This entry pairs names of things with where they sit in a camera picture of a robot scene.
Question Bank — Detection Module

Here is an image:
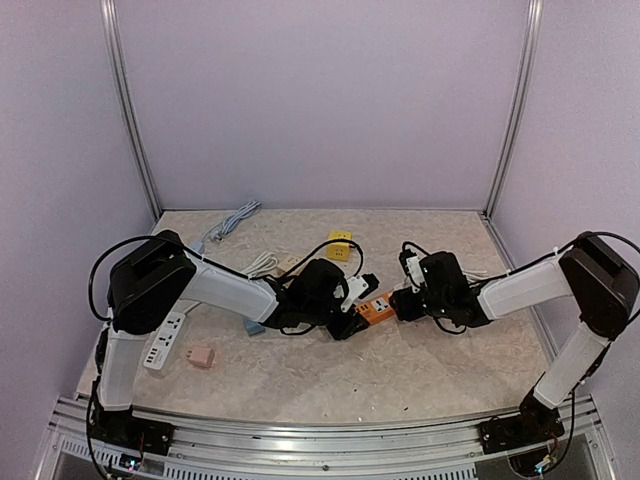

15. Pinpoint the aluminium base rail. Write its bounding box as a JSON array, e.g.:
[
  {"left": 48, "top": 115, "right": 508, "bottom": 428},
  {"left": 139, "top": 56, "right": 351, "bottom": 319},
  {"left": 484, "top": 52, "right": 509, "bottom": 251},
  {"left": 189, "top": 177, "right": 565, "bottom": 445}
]
[{"left": 31, "top": 396, "right": 622, "bottom": 479}]

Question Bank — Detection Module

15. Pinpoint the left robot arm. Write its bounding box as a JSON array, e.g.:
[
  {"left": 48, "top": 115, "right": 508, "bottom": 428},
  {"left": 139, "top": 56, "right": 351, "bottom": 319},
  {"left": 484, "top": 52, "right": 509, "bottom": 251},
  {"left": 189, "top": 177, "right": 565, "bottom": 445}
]
[{"left": 92, "top": 230, "right": 379, "bottom": 445}]

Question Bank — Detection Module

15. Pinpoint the blue usb charger plug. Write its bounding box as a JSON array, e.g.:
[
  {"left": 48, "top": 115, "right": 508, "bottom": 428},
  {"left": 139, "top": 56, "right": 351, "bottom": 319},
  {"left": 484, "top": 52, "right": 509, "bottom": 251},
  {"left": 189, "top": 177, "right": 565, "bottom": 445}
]
[{"left": 243, "top": 318, "right": 266, "bottom": 337}]

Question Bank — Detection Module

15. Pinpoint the yellow cube socket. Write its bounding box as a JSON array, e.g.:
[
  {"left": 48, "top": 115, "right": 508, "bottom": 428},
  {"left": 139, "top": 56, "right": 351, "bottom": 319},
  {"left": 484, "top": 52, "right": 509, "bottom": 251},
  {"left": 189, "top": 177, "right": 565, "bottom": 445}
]
[{"left": 326, "top": 230, "right": 353, "bottom": 262}]

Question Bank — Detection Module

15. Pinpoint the white power strip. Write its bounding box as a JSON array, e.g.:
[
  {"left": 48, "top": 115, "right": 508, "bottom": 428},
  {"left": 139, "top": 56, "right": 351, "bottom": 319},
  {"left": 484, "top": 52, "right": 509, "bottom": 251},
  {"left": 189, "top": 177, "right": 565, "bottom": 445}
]
[{"left": 143, "top": 311, "right": 186, "bottom": 376}]

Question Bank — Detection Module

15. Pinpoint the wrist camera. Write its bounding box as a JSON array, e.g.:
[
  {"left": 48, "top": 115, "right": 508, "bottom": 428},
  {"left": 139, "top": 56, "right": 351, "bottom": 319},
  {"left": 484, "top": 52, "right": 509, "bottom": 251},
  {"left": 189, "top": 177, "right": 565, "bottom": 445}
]
[
  {"left": 399, "top": 242, "right": 426, "bottom": 293},
  {"left": 335, "top": 273, "right": 379, "bottom": 312}
]

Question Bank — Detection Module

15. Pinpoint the beige cube socket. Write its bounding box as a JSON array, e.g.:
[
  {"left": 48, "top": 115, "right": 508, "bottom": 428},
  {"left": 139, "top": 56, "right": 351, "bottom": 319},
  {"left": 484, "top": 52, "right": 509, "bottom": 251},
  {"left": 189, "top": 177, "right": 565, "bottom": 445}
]
[{"left": 276, "top": 255, "right": 301, "bottom": 275}]

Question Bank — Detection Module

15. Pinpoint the blue power strip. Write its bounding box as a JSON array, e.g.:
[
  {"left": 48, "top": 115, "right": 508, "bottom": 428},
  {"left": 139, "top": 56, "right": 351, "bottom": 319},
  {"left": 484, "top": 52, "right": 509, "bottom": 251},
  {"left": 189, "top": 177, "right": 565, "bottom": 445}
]
[{"left": 189, "top": 241, "right": 205, "bottom": 255}]

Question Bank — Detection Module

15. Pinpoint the aluminium frame post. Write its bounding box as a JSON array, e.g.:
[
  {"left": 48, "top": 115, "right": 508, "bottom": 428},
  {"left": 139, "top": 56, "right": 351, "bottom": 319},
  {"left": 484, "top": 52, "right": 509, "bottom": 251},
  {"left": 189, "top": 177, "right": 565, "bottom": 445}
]
[
  {"left": 99, "top": 0, "right": 163, "bottom": 221},
  {"left": 483, "top": 0, "right": 544, "bottom": 222}
]

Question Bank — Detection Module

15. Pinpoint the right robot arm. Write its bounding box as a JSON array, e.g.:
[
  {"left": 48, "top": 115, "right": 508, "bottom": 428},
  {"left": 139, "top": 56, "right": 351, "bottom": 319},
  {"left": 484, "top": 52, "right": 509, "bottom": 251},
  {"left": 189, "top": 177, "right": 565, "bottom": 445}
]
[{"left": 390, "top": 231, "right": 639, "bottom": 452}]

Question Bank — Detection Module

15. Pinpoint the orange power strip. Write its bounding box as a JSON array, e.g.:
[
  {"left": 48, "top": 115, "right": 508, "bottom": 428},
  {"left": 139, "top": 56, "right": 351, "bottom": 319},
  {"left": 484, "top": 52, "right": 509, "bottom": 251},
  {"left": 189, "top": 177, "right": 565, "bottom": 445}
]
[{"left": 355, "top": 291, "right": 396, "bottom": 327}]

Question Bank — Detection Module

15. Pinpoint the pink usb charger plug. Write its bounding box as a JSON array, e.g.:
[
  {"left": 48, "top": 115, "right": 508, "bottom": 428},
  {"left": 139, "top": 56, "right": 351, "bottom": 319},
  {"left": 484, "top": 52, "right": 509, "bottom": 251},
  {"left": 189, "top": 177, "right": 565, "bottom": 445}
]
[{"left": 186, "top": 346, "right": 215, "bottom": 369}]

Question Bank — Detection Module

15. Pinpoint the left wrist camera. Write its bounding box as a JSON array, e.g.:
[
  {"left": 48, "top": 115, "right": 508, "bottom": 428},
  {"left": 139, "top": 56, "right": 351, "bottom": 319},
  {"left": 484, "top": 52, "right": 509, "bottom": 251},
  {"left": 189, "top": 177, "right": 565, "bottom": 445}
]
[{"left": 335, "top": 273, "right": 379, "bottom": 312}]

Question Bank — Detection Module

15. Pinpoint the left aluminium frame post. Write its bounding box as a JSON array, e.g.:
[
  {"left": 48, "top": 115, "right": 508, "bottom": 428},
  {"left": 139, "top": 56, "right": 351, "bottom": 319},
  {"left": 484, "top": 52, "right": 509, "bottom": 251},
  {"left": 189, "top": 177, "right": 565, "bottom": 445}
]
[{"left": 99, "top": 0, "right": 163, "bottom": 221}]

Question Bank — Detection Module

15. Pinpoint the right aluminium frame post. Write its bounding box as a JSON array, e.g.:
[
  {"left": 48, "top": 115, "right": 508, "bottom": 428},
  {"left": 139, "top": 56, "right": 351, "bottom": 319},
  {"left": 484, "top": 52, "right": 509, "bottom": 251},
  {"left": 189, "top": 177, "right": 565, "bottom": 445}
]
[{"left": 483, "top": 0, "right": 544, "bottom": 222}]

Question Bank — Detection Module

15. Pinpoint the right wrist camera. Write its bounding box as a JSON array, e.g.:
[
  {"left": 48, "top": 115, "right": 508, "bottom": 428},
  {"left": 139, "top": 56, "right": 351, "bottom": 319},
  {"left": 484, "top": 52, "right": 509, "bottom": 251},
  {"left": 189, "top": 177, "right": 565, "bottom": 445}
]
[{"left": 399, "top": 242, "right": 426, "bottom": 293}]

